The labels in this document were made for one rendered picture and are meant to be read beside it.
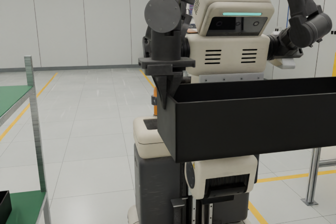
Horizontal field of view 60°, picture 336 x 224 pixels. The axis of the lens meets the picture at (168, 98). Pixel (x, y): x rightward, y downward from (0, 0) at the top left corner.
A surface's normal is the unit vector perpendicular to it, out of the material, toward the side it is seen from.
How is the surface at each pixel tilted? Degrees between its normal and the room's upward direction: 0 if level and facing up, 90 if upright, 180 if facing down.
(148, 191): 90
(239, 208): 90
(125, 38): 90
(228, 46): 98
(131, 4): 90
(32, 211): 0
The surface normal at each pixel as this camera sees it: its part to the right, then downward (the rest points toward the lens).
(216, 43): 0.22, 0.38
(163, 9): -0.05, 0.25
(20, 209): 0.00, -0.97
